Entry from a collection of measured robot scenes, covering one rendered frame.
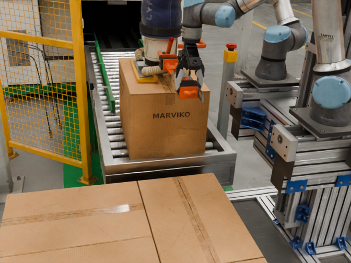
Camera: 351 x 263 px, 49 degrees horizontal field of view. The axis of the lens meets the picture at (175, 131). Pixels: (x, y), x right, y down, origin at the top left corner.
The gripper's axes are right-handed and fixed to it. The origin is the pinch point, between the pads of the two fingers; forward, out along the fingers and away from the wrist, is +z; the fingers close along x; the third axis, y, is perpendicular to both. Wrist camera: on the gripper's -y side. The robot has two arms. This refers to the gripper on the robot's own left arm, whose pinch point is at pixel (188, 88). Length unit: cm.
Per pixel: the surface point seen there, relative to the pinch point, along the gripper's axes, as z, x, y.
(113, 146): 55, 27, 54
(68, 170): 109, 56, 116
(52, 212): 54, 57, -1
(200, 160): 50, -16, 24
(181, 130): 34.8, -6.4, 30.0
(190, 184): 54, -7, 9
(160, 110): 23.1, 5.0, 30.1
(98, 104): 49, 33, 103
